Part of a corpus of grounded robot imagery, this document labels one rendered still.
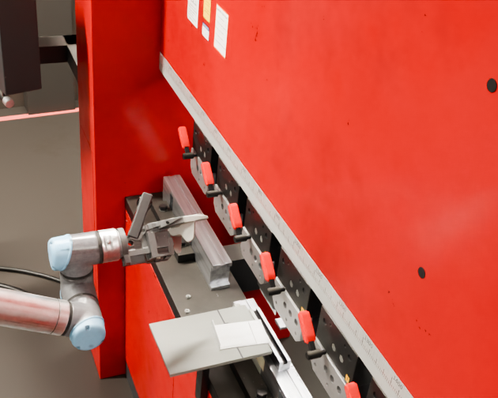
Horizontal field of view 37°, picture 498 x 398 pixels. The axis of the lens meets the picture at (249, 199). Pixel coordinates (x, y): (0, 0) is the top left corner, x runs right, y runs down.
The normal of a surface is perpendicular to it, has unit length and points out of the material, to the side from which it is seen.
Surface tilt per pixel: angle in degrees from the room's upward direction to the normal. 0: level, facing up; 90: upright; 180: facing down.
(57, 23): 90
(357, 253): 90
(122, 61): 90
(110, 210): 90
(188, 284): 0
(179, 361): 0
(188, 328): 0
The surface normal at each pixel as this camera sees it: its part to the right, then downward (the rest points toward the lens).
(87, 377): 0.09, -0.83
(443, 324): -0.92, 0.14
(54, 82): 0.44, 0.53
